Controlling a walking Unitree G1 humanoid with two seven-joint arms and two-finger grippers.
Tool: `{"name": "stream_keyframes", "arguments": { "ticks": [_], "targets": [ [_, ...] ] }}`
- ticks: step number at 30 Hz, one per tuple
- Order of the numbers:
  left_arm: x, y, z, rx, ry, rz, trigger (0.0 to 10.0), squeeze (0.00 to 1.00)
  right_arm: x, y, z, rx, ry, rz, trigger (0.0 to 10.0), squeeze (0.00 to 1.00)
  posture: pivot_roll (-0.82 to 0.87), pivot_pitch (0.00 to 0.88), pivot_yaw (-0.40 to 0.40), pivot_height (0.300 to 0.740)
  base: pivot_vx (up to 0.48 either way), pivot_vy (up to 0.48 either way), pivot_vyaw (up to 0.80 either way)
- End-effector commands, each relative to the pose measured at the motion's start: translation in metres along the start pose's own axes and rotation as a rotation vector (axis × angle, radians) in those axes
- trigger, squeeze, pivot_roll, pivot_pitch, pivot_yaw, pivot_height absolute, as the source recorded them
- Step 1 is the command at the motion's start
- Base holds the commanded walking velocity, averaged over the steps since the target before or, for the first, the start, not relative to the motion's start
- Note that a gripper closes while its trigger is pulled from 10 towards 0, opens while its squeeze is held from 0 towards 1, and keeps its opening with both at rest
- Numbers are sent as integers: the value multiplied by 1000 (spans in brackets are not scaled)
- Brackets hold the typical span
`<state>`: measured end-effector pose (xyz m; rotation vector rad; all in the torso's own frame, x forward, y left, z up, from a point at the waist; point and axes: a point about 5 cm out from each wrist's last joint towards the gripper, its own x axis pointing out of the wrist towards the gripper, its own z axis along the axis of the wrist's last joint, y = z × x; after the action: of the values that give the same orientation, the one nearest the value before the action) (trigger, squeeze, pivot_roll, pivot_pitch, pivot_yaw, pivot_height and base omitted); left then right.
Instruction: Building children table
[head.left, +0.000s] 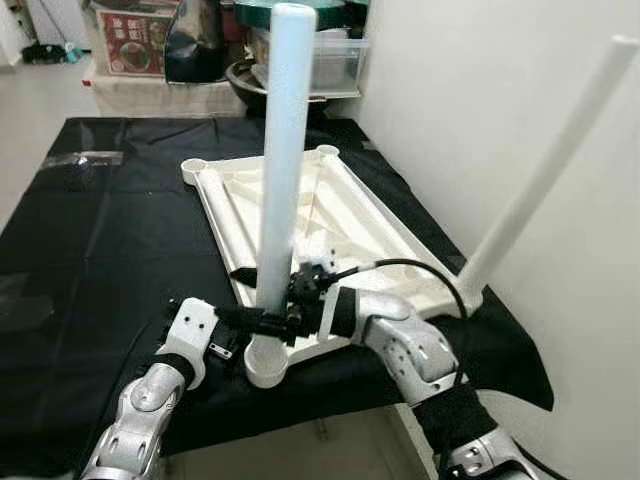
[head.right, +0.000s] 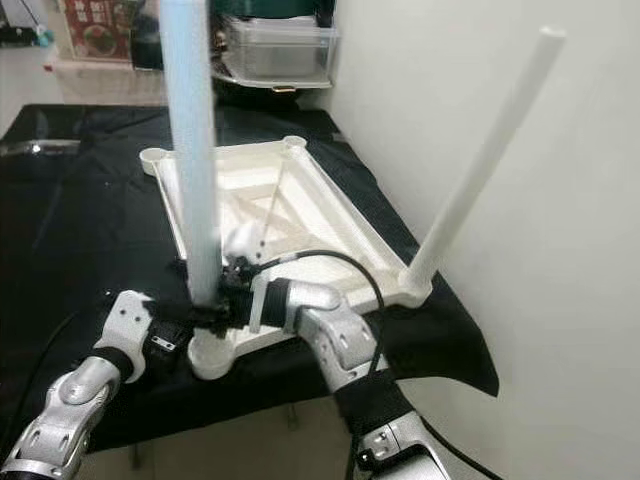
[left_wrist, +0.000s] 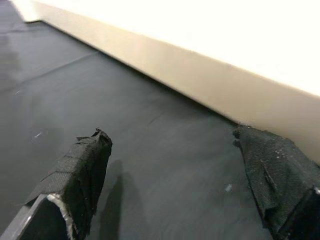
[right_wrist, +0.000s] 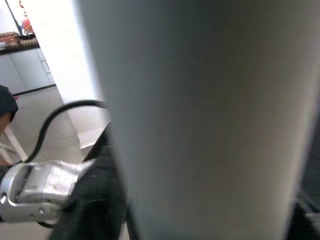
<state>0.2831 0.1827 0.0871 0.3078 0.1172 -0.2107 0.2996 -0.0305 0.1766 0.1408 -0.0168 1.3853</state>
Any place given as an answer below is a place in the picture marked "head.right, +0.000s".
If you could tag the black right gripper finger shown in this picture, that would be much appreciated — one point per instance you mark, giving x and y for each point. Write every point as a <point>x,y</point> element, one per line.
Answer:
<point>190,312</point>

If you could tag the white plastic table top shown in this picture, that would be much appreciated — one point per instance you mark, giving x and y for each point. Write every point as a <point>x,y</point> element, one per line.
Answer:
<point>310,200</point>

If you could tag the white plastic table leg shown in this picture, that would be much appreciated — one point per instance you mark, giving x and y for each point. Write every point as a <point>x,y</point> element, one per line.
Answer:
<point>490,150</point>
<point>190,130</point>

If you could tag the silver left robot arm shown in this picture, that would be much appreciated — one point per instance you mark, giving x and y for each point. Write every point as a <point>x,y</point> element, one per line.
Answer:
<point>70,410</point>

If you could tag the black tablecloth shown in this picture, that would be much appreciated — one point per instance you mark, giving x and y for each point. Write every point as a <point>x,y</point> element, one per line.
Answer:
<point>80,230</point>

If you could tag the black wok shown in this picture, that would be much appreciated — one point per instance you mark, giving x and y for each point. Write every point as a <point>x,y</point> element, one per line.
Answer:
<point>260,95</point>

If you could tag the clear tape strip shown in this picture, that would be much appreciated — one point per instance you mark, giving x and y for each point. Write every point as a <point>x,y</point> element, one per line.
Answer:
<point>40,147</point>

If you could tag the clear plastic container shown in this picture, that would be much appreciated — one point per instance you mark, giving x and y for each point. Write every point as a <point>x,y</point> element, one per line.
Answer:
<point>280,55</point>

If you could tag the beige cloth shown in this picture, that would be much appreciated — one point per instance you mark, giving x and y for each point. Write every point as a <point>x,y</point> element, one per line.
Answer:
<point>110,82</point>

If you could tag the glossy black bag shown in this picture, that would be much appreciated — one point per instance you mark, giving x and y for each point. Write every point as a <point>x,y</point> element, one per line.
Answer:
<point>145,40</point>

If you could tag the green pot lid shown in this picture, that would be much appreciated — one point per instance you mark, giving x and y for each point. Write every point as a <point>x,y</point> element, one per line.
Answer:
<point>280,8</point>

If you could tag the clear box with orange lid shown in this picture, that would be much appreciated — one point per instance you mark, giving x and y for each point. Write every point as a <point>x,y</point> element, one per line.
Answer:
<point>100,35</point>

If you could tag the floor mop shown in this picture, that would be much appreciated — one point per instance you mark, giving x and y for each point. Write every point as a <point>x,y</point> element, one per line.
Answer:
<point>25,35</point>

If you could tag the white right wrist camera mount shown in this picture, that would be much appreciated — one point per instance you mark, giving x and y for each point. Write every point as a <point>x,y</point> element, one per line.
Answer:
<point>257,305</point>

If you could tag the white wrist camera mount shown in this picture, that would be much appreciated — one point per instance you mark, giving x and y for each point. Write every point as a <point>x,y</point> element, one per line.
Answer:
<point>125,320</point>
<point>257,305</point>

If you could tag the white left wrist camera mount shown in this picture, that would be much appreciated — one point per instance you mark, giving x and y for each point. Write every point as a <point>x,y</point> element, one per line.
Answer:
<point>125,320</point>

